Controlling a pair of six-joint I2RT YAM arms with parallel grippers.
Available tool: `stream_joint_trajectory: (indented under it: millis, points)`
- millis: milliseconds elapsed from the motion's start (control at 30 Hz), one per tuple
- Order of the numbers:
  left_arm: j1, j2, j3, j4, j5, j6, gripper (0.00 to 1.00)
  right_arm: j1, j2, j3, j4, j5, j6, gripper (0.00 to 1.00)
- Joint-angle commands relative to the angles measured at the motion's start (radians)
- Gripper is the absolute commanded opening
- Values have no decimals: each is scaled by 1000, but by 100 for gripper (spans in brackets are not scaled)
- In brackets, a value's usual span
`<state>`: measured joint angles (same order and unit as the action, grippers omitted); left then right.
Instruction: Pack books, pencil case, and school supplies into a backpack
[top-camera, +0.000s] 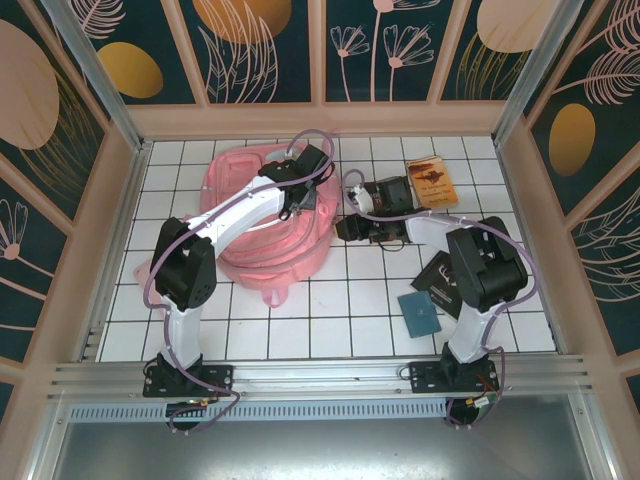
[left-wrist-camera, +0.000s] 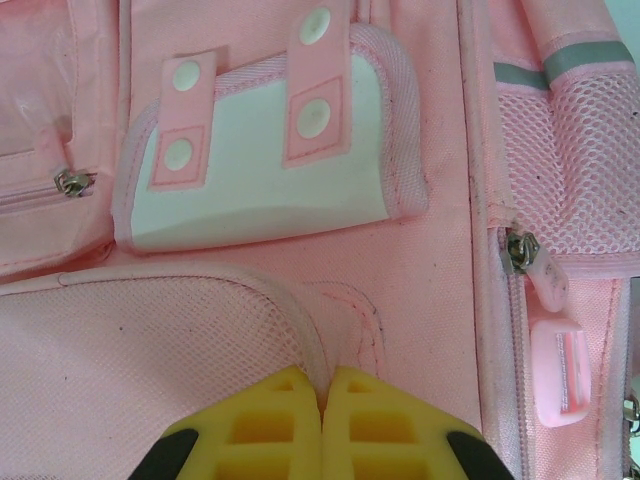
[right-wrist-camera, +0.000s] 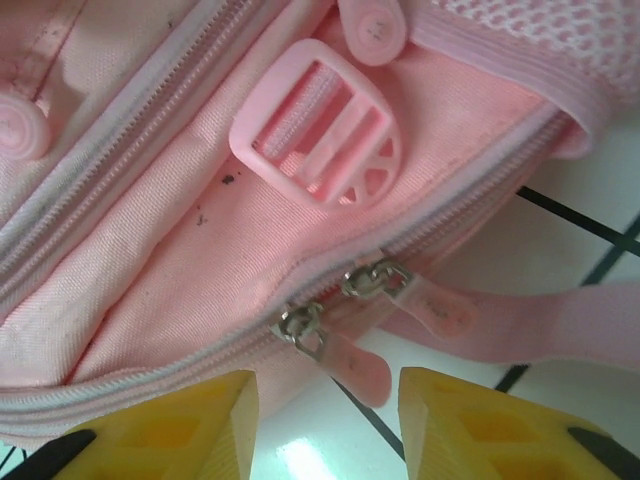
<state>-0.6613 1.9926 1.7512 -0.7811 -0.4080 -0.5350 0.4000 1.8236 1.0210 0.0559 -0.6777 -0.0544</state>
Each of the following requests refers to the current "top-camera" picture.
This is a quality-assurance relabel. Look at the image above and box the black book with antler print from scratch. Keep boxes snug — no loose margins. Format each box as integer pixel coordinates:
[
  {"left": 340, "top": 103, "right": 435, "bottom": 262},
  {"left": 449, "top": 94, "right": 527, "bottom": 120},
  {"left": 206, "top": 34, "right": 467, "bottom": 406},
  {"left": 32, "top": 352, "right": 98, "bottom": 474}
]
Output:
[{"left": 410, "top": 249, "right": 464, "bottom": 321}]

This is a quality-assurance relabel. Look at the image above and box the aluminium mounting rail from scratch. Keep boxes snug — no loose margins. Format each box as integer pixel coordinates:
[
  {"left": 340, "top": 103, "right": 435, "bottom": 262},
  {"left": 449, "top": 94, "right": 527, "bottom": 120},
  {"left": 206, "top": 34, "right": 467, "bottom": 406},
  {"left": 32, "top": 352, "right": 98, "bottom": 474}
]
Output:
[{"left": 47, "top": 353, "right": 594, "bottom": 402}]

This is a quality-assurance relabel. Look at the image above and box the small teal notebook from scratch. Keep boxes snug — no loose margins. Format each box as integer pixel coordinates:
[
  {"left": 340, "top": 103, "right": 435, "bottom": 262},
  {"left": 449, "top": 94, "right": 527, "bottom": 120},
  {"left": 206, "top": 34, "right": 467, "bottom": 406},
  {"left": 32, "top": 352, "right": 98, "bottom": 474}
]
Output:
[{"left": 397, "top": 290, "right": 444, "bottom": 339}]

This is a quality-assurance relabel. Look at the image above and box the steel sheet panel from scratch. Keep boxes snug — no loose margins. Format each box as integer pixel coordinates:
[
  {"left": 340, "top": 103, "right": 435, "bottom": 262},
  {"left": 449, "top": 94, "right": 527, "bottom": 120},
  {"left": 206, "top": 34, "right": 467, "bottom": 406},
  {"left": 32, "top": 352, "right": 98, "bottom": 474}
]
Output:
[{"left": 47, "top": 422, "right": 609, "bottom": 480}]

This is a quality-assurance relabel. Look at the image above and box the pink pencil case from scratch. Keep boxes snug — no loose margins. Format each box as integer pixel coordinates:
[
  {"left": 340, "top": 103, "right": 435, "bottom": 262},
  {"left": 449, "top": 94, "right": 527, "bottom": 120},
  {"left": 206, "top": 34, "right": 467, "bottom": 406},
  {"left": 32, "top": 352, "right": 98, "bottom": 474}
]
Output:
[{"left": 133, "top": 259, "right": 157, "bottom": 285}]

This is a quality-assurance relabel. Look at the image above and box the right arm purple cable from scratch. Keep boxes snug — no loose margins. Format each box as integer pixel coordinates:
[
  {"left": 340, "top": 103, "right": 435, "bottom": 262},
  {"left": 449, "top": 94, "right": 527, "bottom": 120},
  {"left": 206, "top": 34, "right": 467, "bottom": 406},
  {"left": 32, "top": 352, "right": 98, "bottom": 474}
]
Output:
[{"left": 341, "top": 168, "right": 541, "bottom": 432}]

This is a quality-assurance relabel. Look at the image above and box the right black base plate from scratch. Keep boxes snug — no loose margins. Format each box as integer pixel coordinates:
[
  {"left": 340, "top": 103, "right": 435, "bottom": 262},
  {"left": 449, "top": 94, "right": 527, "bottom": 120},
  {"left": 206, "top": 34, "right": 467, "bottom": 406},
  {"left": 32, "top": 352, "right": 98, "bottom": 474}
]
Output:
[{"left": 408, "top": 360, "right": 500, "bottom": 396}]

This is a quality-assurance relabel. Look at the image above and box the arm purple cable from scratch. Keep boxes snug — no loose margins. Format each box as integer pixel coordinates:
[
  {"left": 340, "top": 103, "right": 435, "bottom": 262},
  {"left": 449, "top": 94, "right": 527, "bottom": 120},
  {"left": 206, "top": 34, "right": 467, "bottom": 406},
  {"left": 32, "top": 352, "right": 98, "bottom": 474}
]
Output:
[
  {"left": 341, "top": 168, "right": 541, "bottom": 432},
  {"left": 143, "top": 128, "right": 337, "bottom": 436}
]

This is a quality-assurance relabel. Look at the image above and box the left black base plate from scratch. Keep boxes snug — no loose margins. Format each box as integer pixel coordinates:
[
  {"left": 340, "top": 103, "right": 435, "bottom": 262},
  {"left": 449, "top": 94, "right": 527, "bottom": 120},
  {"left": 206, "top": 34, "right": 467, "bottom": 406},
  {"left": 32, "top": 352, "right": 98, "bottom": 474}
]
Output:
[{"left": 143, "top": 363, "right": 235, "bottom": 399}]

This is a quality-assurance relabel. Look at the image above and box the slotted grey cable duct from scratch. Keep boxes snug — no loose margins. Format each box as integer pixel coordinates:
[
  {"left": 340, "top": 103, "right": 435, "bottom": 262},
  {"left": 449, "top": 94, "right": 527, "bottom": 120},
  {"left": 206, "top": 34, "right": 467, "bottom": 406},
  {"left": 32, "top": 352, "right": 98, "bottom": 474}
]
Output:
[{"left": 67, "top": 401, "right": 451, "bottom": 425}]

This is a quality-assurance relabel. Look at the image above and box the aluminium frame post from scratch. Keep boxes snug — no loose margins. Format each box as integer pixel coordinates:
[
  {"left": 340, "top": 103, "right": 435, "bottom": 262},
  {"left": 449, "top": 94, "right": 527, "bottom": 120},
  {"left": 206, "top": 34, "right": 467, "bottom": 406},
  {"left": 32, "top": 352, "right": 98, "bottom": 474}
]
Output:
[
  {"left": 491, "top": 0, "right": 597, "bottom": 147},
  {"left": 41, "top": 0, "right": 153, "bottom": 154}
]

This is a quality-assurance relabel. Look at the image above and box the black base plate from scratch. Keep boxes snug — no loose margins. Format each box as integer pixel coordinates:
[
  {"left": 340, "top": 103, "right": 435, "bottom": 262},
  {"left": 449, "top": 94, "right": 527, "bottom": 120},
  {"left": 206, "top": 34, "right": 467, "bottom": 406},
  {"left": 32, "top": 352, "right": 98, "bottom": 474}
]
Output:
[
  {"left": 143, "top": 363, "right": 235, "bottom": 399},
  {"left": 408, "top": 360, "right": 500, "bottom": 396}
]

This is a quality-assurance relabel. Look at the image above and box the pink backpack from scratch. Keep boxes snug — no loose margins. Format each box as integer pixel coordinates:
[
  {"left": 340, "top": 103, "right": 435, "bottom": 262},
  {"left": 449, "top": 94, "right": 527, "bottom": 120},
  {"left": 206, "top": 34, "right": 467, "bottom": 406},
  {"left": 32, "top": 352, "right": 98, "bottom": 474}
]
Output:
[{"left": 199, "top": 145, "right": 342, "bottom": 309}]

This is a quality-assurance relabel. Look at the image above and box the small controller board with wires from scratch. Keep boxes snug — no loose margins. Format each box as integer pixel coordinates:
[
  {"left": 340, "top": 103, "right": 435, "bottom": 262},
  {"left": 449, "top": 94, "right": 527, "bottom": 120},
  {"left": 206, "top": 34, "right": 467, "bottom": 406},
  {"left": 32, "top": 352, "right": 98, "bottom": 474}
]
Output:
[
  {"left": 449, "top": 393, "right": 497, "bottom": 426},
  {"left": 167, "top": 398, "right": 212, "bottom": 416}
]

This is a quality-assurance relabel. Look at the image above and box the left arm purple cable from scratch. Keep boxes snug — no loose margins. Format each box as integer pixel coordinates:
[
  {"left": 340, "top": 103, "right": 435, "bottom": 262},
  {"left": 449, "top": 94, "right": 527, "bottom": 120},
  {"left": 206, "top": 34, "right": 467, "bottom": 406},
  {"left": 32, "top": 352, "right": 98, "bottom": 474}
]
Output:
[{"left": 143, "top": 128, "right": 337, "bottom": 436}]

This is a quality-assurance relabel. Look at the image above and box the aluminium side rail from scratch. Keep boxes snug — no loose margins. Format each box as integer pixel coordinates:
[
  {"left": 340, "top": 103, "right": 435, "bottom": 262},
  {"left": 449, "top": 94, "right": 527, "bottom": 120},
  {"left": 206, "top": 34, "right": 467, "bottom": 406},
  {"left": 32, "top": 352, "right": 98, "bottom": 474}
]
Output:
[{"left": 77, "top": 142, "right": 151, "bottom": 362}]

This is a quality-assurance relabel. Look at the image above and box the orange paperback book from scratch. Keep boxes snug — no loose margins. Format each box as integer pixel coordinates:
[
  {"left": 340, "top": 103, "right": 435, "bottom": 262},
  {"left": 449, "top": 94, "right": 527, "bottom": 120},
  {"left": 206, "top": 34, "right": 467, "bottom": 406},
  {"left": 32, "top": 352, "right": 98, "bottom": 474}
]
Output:
[{"left": 405, "top": 155, "right": 461, "bottom": 206}]

